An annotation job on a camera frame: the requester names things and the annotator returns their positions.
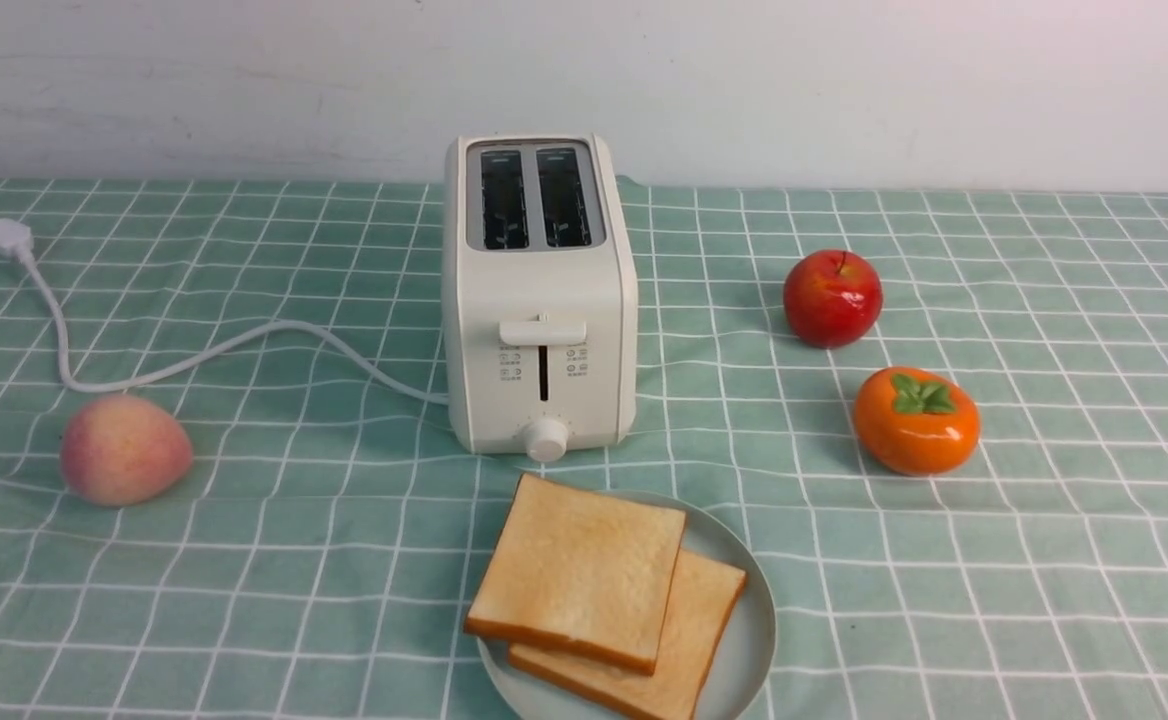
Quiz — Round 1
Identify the toasted bread slice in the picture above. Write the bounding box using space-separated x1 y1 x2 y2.
508 551 748 719
463 473 686 676

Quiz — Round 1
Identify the white two-slot toaster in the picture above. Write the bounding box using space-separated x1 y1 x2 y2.
439 134 639 462

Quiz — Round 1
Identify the red apple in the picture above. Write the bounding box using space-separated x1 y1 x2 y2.
783 249 884 348

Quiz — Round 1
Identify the green checkered tablecloth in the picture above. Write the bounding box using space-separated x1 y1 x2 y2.
0 179 1168 719

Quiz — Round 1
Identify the orange persimmon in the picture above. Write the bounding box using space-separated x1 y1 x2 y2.
851 366 982 477

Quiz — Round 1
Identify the light green round plate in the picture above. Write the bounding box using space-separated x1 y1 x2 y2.
477 489 779 719

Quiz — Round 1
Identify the pink peach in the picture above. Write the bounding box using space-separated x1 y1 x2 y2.
60 395 194 507

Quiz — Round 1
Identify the white toaster power cable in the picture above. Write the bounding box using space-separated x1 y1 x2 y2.
0 219 450 406

